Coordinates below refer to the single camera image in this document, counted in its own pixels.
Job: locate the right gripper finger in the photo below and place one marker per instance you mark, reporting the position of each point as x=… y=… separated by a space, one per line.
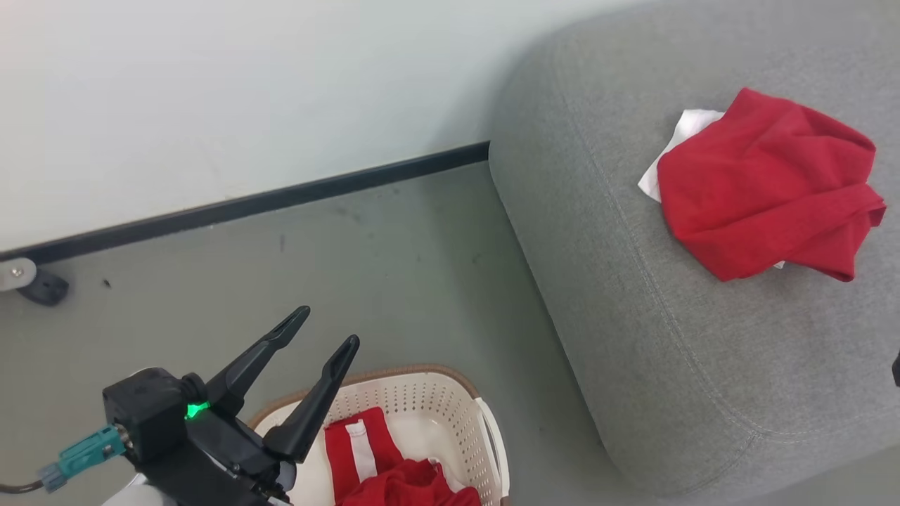
x=897 y=369

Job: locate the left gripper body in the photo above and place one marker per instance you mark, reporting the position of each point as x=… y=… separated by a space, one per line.
x=183 y=450

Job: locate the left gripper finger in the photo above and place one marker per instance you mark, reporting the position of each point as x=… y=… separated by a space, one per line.
x=316 y=400
x=256 y=358

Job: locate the red garment with white stripe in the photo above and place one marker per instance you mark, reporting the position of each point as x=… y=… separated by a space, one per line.
x=394 y=488

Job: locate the red and white garment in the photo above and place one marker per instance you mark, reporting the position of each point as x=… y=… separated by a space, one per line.
x=759 y=190

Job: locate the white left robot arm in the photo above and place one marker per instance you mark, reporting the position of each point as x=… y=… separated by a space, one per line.
x=126 y=496

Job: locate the grey fabric sofa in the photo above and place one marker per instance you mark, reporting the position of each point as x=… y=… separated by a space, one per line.
x=633 y=316

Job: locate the cream perforated plastic laundry basket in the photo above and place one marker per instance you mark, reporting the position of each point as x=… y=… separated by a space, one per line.
x=436 y=407

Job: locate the black baseboard strip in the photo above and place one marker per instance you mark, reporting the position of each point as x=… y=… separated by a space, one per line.
x=246 y=204

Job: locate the black caster wheel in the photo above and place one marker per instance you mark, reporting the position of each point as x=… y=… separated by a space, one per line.
x=48 y=288

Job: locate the grey metal partition frame foot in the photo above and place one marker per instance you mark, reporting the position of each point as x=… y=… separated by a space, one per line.
x=14 y=274

